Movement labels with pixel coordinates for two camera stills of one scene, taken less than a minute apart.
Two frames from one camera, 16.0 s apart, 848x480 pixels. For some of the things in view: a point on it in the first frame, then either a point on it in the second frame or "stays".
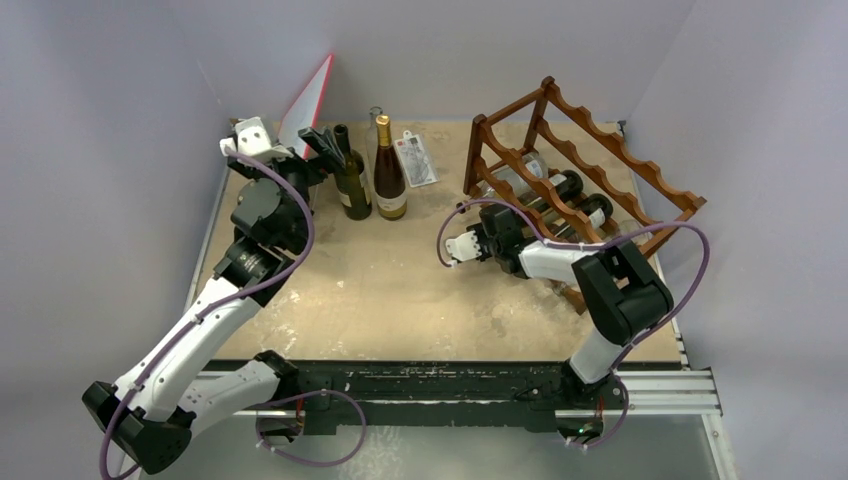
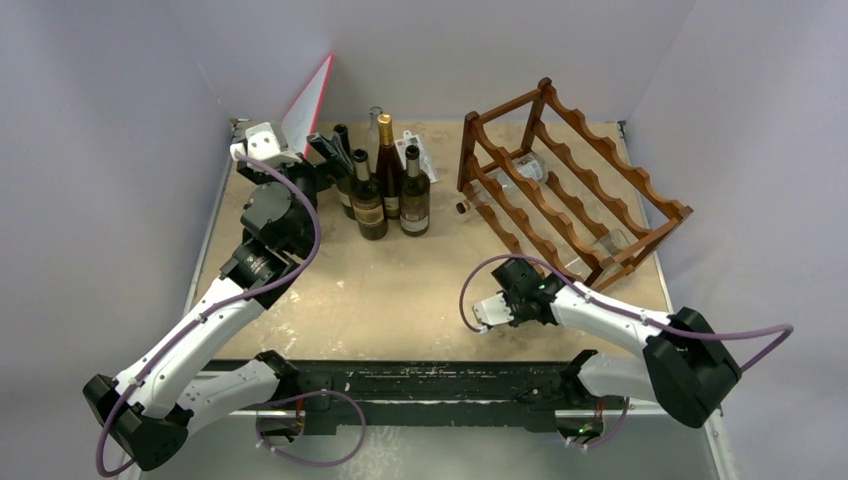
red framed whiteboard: [304, 113] stays
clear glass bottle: [371, 139] stays
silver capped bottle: [598, 208] to [414, 196]
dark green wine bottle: [350, 176] stays
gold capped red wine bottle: [390, 187] stays
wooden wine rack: [566, 178] stays
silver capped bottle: [567, 185] to [368, 199]
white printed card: [415, 160] stays
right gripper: [495, 221] to [515, 291]
